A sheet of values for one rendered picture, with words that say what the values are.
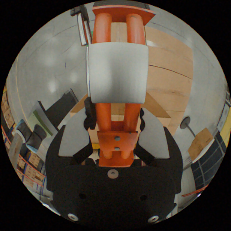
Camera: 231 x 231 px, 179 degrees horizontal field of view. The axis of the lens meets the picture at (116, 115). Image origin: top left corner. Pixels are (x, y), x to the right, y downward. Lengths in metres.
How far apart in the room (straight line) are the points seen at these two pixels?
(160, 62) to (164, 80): 0.15
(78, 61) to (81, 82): 0.34
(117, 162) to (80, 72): 1.23
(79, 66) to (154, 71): 1.00
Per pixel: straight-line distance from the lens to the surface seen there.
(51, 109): 1.02
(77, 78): 1.31
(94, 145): 0.38
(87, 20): 0.15
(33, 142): 0.87
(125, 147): 0.15
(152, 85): 0.70
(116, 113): 0.28
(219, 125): 7.53
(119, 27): 0.73
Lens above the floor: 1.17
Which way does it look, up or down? 57 degrees down
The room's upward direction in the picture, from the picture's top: 180 degrees counter-clockwise
